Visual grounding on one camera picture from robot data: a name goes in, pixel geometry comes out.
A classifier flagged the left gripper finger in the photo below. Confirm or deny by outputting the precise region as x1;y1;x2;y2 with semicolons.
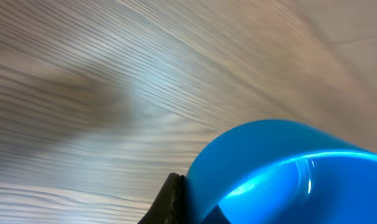
137;173;186;224

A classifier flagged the blue plastic measuring scoop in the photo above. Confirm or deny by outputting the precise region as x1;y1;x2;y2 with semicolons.
185;119;377;224

